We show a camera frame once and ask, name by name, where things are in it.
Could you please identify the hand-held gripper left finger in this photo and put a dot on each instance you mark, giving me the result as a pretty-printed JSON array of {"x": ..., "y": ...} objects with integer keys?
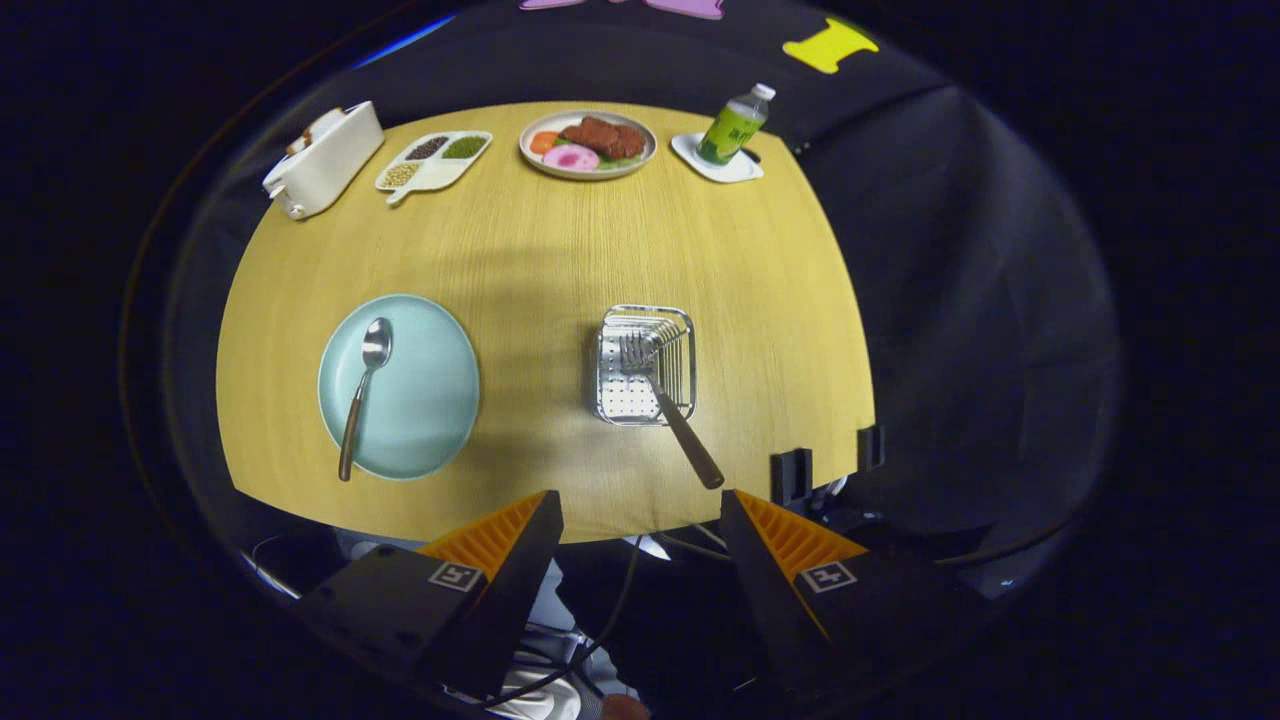
[{"x": 505, "y": 610}]

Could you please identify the white divided condiment dish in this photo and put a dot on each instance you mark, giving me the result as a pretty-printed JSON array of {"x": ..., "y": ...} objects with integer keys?
[{"x": 440, "y": 172}]

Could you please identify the white square coaster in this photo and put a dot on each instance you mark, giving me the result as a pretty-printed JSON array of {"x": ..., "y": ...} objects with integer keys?
[{"x": 742, "y": 168}]

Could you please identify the black table clamp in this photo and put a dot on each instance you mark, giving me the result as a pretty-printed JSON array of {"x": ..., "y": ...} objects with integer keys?
[
  {"x": 870, "y": 448},
  {"x": 790, "y": 478}
]

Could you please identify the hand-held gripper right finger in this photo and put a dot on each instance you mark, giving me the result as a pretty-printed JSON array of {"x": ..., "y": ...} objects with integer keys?
[{"x": 765, "y": 610}]

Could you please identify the plate of toy food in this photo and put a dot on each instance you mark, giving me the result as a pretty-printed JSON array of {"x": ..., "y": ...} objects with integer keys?
[{"x": 600, "y": 140}]

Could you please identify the light green plate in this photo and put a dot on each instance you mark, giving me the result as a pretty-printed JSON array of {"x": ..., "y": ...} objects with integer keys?
[{"x": 425, "y": 400}]

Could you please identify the toast slices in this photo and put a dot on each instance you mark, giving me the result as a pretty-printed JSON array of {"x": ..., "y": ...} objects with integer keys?
[{"x": 318, "y": 128}]

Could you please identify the white toaster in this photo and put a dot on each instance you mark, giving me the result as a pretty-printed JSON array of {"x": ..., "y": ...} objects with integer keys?
[{"x": 325, "y": 170}]

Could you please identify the green label drink bottle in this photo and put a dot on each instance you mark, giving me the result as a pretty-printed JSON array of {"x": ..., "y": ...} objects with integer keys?
[{"x": 730, "y": 130}]

